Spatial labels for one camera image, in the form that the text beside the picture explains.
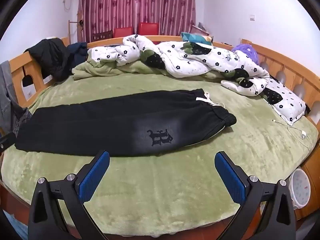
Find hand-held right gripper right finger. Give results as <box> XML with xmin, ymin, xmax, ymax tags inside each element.
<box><xmin>214</xmin><ymin>151</ymin><xmax>297</xmax><ymax>240</ymax></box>

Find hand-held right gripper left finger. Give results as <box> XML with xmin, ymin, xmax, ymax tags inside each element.
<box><xmin>28</xmin><ymin>150</ymin><xmax>110</xmax><ymax>240</ymax></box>

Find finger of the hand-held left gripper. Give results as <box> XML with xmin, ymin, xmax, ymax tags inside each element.
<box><xmin>0</xmin><ymin>132</ymin><xmax>17</xmax><ymax>153</ymax></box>

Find black pants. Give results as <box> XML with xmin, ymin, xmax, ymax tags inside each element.
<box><xmin>14</xmin><ymin>88</ymin><xmax>237</xmax><ymax>157</ymax></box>

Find grey denim garment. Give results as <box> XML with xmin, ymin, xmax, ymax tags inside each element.
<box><xmin>0</xmin><ymin>60</ymin><xmax>33</xmax><ymax>134</ymax></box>

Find green plush bed sheet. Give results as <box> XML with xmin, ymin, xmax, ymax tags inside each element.
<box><xmin>0</xmin><ymin>71</ymin><xmax>319</xmax><ymax>238</ymax></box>

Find white plastic basin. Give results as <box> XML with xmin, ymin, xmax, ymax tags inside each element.
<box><xmin>288</xmin><ymin>168</ymin><xmax>311</xmax><ymax>210</ymax></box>

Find person's blue jeans leg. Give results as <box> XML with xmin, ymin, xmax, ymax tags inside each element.
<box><xmin>0</xmin><ymin>211</ymin><xmax>29</xmax><ymax>240</ymax></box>

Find black jacket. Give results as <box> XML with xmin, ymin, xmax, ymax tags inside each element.
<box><xmin>24</xmin><ymin>38</ymin><xmax>73</xmax><ymax>82</ymax></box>

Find white floral pillow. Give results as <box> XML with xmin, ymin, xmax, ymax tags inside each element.
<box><xmin>261</xmin><ymin>77</ymin><xmax>307</xmax><ymax>123</ymax></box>

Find green folded blanket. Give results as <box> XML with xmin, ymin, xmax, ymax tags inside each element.
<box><xmin>72</xmin><ymin>60</ymin><xmax>170</xmax><ymax>81</ymax></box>

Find navy garment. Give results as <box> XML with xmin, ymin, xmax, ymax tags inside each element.
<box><xmin>67</xmin><ymin>42</ymin><xmax>88</xmax><ymax>64</ymax></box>

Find purple fluffy cushion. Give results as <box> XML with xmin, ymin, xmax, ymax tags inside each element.
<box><xmin>232</xmin><ymin>43</ymin><xmax>258</xmax><ymax>65</ymax></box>

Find wooden coat rack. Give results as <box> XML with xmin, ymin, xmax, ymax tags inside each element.
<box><xmin>68</xmin><ymin>11</ymin><xmax>85</xmax><ymax>46</ymax></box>

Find white floral duvet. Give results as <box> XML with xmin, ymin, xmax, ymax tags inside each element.
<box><xmin>87</xmin><ymin>34</ymin><xmax>270</xmax><ymax>97</ymax></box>

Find dark wooden chair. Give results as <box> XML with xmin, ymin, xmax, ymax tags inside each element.
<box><xmin>92</xmin><ymin>30</ymin><xmax>113</xmax><ymax>42</ymax></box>

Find teal cushion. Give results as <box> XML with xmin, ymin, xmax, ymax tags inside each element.
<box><xmin>180</xmin><ymin>32</ymin><xmax>213</xmax><ymax>46</ymax></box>

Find red chair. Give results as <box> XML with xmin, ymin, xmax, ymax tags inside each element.
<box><xmin>114</xmin><ymin>27</ymin><xmax>133</xmax><ymax>39</ymax></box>
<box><xmin>138</xmin><ymin>22</ymin><xmax>160</xmax><ymax>36</ymax></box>

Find red patterned curtain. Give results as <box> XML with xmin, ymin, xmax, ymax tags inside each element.
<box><xmin>77</xmin><ymin>0</ymin><xmax>197</xmax><ymax>43</ymax></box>

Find white charging cable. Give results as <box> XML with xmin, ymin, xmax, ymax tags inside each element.
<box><xmin>272</xmin><ymin>119</ymin><xmax>313</xmax><ymax>148</ymax></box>

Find wooden bed frame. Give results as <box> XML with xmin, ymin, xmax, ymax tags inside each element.
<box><xmin>0</xmin><ymin>35</ymin><xmax>320</xmax><ymax>240</ymax></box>

